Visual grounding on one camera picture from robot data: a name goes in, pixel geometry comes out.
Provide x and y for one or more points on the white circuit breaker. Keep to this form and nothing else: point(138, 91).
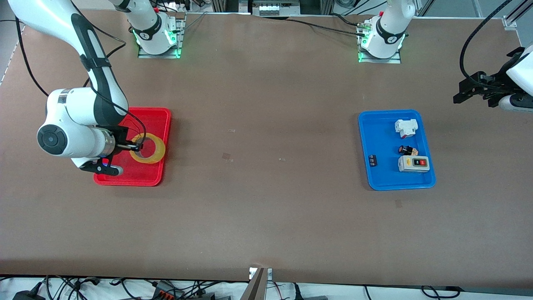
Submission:
point(406, 127)

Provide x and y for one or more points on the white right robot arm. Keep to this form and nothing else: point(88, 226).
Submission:
point(66, 104)

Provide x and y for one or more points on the yellow tape roll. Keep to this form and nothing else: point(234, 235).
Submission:
point(160, 150)

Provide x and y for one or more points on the blue plastic tray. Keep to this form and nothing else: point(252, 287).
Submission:
point(381, 141)

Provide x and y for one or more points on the red plastic tray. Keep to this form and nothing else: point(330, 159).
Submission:
point(139, 177)

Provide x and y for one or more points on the black power adapter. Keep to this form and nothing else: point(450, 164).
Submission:
point(27, 296)

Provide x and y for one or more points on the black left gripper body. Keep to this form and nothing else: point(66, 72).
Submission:
point(494, 85)

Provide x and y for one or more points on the grey on-off switch box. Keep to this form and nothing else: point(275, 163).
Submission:
point(406, 166)

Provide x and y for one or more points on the aluminium frame post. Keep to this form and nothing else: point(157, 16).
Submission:
point(220, 5)

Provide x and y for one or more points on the aluminium corner extrusion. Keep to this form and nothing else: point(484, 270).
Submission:
point(510, 21)

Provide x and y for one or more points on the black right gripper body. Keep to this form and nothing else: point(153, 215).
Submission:
point(120, 137)

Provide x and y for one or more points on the brown tape patch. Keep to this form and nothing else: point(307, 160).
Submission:
point(226, 156)

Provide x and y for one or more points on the dark terminal block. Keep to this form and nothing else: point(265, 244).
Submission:
point(372, 160)

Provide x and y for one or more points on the orange black connector box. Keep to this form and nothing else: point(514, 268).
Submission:
point(164, 291)

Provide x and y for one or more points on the black orange push button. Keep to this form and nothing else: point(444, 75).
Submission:
point(406, 150)

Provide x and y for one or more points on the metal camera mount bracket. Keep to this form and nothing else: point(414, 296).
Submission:
point(258, 287)

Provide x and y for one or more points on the white power strip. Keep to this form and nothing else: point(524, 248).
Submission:
point(270, 8)

